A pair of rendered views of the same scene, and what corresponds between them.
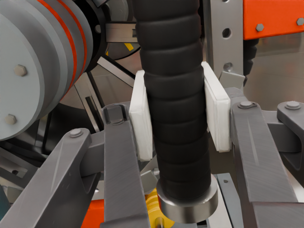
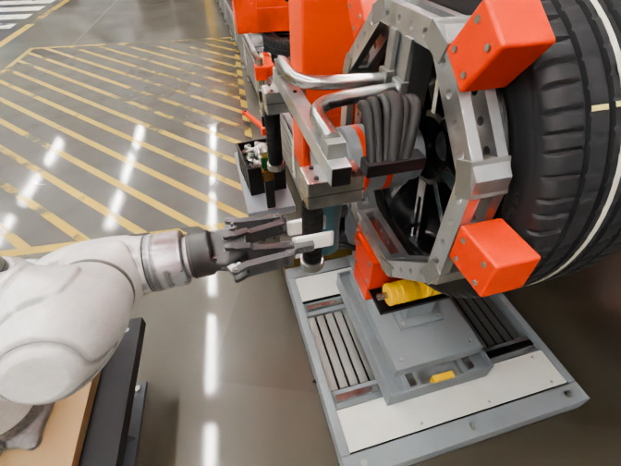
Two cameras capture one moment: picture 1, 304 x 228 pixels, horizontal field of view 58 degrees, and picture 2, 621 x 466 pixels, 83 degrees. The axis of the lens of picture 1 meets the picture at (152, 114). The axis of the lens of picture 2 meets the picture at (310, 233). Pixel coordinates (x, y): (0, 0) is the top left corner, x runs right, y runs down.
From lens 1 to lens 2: 0.55 m
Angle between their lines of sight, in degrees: 59
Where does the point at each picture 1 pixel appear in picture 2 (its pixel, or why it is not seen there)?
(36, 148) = (389, 196)
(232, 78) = (433, 268)
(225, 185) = (560, 395)
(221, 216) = (505, 392)
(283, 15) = (469, 268)
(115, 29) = (449, 174)
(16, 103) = not seen: hidden behind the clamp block
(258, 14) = (458, 251)
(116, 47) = not seen: hidden behind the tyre
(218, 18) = (443, 229)
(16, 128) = not seen: hidden behind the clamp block
